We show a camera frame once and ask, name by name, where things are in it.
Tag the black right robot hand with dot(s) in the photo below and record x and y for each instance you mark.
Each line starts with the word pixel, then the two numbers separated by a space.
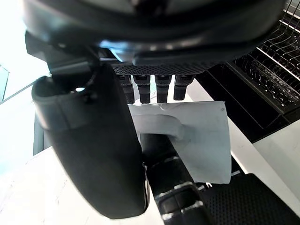
pixel 93 145

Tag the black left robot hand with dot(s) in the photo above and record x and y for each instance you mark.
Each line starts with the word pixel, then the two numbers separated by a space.
pixel 173 187

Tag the black dishwasher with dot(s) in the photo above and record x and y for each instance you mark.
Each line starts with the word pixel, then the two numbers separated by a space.
pixel 234 105

